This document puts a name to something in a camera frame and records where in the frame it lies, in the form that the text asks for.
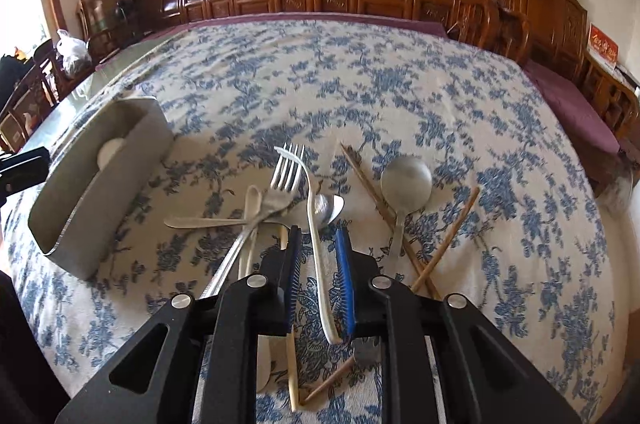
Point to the white plastic bag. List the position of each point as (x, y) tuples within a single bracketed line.
[(75, 52)]

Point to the blue floral tablecloth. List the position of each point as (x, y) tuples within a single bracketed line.
[(400, 94)]

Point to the white plastic fork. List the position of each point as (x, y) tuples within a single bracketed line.
[(320, 284)]

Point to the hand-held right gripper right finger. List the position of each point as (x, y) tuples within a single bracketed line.
[(344, 279)]

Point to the grey metal utensil holder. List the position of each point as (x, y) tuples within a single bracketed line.
[(125, 189)]

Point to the metal fork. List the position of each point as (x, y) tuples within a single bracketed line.
[(280, 195)]

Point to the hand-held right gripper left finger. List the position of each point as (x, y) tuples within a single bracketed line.
[(293, 279)]

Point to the white plastic spoon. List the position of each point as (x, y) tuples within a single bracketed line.
[(246, 254)]

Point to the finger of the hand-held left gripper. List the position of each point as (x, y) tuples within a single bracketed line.
[(25, 167)]

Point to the wooden dining chairs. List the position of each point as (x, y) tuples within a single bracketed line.
[(30, 104)]

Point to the large metal spoon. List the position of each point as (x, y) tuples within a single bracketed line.
[(406, 184)]

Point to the purple armchair cushion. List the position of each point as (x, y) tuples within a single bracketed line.
[(570, 104)]

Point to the dark wooden cabinet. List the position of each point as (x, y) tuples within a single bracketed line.
[(107, 4)]

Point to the red desk calendar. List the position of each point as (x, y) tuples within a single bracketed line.
[(602, 47)]

